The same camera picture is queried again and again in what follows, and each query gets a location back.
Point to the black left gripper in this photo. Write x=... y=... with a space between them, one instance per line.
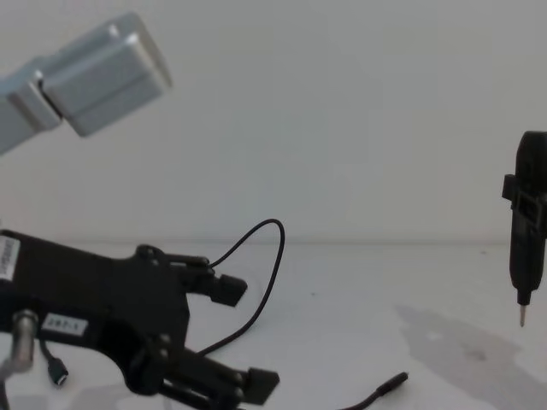
x=107 y=294

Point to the pale table cloth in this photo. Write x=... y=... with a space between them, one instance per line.
x=384 y=277

